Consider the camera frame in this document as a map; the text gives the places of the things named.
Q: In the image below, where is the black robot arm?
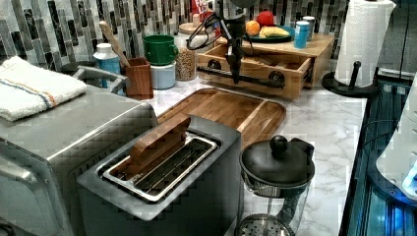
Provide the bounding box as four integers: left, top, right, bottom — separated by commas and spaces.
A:
214, 0, 257, 85

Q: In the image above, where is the dark wooden serving tray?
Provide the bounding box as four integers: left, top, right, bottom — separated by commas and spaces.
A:
157, 88, 286, 148

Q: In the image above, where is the red box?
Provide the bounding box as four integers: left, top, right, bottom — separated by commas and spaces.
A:
190, 0, 220, 36

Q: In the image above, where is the wooden utensil holder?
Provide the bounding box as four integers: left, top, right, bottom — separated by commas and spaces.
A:
125, 57, 153, 100

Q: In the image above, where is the dark green plate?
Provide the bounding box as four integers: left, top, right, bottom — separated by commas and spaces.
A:
243, 26, 295, 43

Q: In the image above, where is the black drawer handle bar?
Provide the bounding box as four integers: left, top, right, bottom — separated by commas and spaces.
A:
197, 59, 285, 89

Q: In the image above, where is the green ceramic pot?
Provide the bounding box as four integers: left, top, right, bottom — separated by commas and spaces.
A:
143, 34, 179, 66

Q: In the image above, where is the glass french press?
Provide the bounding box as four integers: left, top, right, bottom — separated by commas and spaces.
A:
234, 135, 315, 236

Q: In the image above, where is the yellow banana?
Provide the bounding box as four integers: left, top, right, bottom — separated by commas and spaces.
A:
259, 27, 290, 38

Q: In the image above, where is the light wooden drawer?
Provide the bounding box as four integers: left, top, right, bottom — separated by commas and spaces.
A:
197, 44, 313, 99

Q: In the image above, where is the orange fruit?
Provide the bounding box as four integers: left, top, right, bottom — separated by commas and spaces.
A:
245, 21, 261, 36

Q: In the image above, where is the wooden board in toaster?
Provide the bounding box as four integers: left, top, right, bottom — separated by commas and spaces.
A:
110, 113, 191, 180

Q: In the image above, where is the white ceramic pot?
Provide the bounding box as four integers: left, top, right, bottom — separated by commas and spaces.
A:
150, 62, 176, 89

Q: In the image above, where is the black paper towel holder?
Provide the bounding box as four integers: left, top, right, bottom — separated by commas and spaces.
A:
322, 61, 379, 98

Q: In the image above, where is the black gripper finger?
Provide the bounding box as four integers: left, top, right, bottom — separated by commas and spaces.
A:
234, 55, 242, 85
225, 54, 235, 79

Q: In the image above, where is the glass jar of grains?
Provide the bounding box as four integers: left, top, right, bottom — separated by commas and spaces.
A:
174, 33, 196, 81

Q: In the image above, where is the blue white bottle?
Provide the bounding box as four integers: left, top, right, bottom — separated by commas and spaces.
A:
93, 43, 120, 74

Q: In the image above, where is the stainless toaster oven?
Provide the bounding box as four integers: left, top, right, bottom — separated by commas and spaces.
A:
0, 65, 159, 236

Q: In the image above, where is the silver can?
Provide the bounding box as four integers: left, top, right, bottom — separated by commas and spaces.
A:
302, 16, 316, 41

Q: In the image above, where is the white striped towel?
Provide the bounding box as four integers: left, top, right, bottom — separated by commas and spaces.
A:
0, 56, 87, 121

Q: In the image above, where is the blue can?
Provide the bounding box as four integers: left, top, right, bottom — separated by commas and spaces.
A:
294, 21, 309, 49

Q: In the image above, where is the light wooden drawer cabinet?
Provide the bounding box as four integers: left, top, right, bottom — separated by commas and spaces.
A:
214, 32, 335, 89

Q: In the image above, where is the red apple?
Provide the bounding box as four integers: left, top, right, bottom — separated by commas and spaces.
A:
256, 11, 274, 27

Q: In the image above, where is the white paper towel roll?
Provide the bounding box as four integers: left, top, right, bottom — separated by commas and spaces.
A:
334, 0, 396, 88

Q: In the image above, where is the silver toaster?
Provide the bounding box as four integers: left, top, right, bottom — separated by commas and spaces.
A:
78, 116, 241, 236

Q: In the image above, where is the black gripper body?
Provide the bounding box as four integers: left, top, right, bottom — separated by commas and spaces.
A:
224, 16, 246, 61

